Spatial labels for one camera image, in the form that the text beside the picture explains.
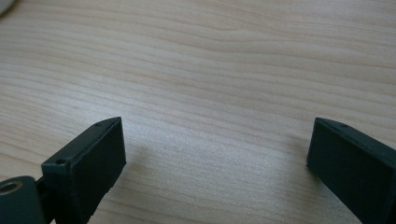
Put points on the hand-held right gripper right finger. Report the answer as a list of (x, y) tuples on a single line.
[(355, 168)]

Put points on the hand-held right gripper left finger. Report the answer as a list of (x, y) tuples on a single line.
[(90, 161)]

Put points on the white plastic bin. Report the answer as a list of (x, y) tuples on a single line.
[(3, 4)]

